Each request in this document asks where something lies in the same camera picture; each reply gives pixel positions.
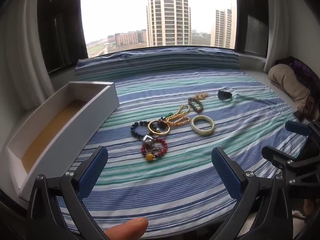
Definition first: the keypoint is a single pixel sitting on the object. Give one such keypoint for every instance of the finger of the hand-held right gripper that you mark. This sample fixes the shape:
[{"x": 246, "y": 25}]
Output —
[
  {"x": 276, "y": 156},
  {"x": 297, "y": 128}
]

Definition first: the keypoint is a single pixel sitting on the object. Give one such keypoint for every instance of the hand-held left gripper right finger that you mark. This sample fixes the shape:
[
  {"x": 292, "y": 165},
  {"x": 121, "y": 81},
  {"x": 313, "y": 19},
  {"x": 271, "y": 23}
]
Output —
[{"x": 226, "y": 173}]

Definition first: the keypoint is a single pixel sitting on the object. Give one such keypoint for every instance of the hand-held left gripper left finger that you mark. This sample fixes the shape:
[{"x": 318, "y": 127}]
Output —
[{"x": 93, "y": 171}]

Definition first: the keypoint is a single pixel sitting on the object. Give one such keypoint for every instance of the white box with brown bottom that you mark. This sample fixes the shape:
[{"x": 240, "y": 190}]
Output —
[{"x": 82, "y": 127}]

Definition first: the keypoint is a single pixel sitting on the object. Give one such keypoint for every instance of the person's left hand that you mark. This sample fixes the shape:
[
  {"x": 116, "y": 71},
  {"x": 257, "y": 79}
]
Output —
[{"x": 126, "y": 230}]

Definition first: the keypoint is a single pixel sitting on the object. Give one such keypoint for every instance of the striped bed sheet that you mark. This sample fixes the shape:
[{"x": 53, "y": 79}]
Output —
[{"x": 187, "y": 180}]

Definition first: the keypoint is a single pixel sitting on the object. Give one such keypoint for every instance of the beige folded cloth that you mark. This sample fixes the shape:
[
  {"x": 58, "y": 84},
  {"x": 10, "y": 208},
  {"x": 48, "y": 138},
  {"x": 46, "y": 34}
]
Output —
[{"x": 287, "y": 82}]

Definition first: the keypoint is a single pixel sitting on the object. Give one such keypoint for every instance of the pale green jade bangle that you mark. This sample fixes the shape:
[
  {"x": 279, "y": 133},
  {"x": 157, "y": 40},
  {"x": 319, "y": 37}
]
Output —
[{"x": 203, "y": 133}]

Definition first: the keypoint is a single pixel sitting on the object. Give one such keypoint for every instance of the beige and purple pillows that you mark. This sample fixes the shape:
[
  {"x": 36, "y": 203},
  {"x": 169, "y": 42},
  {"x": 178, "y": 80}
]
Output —
[{"x": 305, "y": 72}]

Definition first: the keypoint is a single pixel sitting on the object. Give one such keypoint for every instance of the gold bangle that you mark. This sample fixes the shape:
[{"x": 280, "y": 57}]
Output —
[{"x": 160, "y": 134}]

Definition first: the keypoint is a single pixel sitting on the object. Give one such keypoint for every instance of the black wrist watch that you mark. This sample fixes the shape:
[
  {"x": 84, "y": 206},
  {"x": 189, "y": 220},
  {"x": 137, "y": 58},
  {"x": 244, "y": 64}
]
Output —
[{"x": 223, "y": 95}]

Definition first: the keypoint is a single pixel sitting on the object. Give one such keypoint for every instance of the white pleated curtain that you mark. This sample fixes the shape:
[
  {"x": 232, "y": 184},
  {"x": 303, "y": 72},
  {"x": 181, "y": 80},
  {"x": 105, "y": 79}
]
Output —
[
  {"x": 277, "y": 25},
  {"x": 22, "y": 62}
]

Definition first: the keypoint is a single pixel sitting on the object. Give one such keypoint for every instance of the dark window panel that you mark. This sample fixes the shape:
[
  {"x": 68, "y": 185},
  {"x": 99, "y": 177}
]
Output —
[
  {"x": 252, "y": 25},
  {"x": 60, "y": 30}
]

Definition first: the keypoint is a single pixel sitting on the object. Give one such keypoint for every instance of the slim beige tower building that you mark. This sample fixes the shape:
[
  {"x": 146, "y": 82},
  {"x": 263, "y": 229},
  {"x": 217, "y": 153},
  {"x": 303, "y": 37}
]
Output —
[{"x": 221, "y": 28}]

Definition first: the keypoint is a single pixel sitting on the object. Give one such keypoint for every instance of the striped pillow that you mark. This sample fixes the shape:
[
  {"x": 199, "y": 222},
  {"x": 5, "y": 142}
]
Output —
[{"x": 160, "y": 60}]

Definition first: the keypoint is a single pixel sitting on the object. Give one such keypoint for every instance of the low brick building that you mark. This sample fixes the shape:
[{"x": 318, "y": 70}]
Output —
[{"x": 127, "y": 38}]

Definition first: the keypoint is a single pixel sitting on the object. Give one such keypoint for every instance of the tall beige tower building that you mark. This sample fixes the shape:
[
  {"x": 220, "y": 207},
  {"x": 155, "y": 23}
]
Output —
[{"x": 167, "y": 15}]

